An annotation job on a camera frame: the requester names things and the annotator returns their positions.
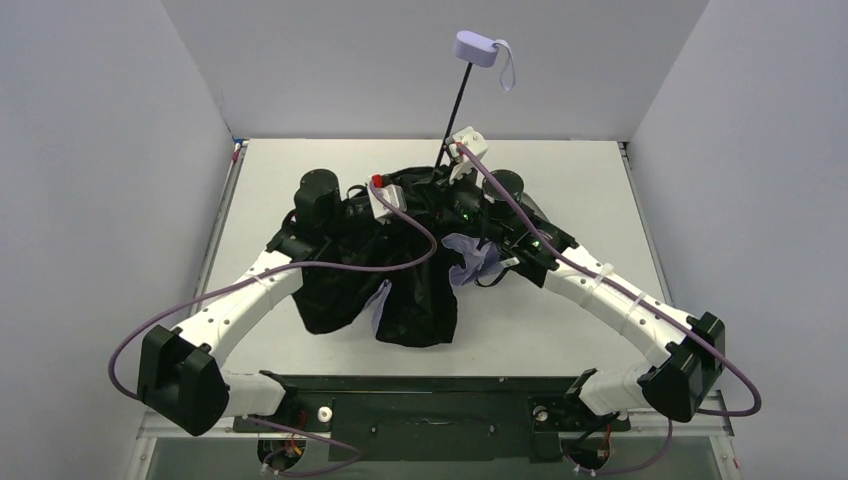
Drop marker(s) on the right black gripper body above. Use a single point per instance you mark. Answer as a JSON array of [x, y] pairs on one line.
[[457, 198]]

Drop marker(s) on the lilac folding umbrella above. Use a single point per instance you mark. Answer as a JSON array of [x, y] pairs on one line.
[[406, 276]]

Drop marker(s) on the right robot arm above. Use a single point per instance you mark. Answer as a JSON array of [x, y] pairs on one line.
[[679, 365]]

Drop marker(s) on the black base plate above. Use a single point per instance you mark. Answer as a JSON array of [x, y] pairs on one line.
[[437, 418]]

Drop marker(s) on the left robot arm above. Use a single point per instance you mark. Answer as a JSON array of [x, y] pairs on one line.
[[181, 369]]

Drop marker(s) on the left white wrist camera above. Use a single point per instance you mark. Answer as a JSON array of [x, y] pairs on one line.
[[386, 198]]

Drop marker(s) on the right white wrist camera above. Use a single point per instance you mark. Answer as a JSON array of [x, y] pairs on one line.
[[458, 145]]

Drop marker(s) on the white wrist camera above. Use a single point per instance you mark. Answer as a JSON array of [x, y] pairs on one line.
[[386, 198], [458, 145]]

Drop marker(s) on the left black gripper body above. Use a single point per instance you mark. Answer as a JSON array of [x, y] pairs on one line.
[[358, 208]]

